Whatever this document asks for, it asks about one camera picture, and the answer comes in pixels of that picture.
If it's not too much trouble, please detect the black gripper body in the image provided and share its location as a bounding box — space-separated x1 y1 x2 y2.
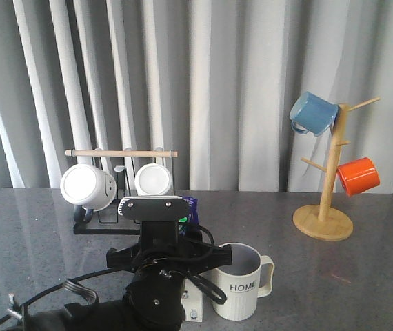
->
106 221 232 277

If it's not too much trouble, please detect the Pascual whole milk carton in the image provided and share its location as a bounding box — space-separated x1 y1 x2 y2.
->
181 196 203 323

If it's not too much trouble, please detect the white ribbed HOME mug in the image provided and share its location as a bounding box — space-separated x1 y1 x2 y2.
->
211 242 275 321

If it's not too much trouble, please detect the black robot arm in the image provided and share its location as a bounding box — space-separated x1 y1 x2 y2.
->
17 221 232 330

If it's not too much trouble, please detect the white ribbed hanging mug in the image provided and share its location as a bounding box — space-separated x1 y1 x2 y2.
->
134 163 172 196

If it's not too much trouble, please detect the white smiley face mug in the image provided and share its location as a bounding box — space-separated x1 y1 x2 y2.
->
60 164 117 211

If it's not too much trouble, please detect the wooden mug tree stand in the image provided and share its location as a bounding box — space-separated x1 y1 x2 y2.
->
293 97 381 241

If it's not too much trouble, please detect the grey pleated curtain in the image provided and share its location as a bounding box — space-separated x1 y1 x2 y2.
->
0 1 393 193

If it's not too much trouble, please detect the blue enamel mug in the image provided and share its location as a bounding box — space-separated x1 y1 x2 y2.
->
290 92 339 137

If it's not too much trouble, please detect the orange enamel mug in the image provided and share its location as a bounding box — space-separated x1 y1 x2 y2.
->
337 157 380 197

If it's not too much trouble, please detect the wrist camera mount plate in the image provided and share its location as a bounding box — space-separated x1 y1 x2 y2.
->
117 196 190 221

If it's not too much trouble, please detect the black wire mug rack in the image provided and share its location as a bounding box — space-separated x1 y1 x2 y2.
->
65 148 178 235

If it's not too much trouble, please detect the black cable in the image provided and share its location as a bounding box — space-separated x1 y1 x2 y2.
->
0 223 228 331

